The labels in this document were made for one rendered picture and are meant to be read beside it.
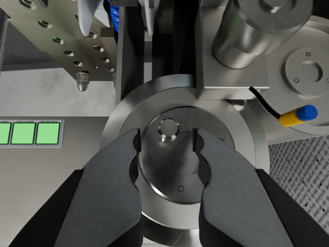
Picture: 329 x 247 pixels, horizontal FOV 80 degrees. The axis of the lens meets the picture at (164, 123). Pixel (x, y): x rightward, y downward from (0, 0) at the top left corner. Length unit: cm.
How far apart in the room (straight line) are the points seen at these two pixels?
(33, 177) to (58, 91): 226
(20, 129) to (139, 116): 47
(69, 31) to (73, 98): 225
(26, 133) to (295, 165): 57
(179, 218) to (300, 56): 18
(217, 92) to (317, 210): 22
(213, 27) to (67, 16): 27
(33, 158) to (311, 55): 57
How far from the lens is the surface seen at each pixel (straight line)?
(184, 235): 18
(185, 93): 17
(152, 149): 15
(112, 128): 18
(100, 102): 248
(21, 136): 60
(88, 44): 44
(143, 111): 17
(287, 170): 37
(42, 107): 285
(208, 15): 18
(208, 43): 17
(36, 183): 58
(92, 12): 23
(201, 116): 16
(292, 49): 24
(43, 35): 45
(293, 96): 22
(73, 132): 55
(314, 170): 32
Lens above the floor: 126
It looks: 11 degrees down
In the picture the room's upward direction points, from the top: 180 degrees clockwise
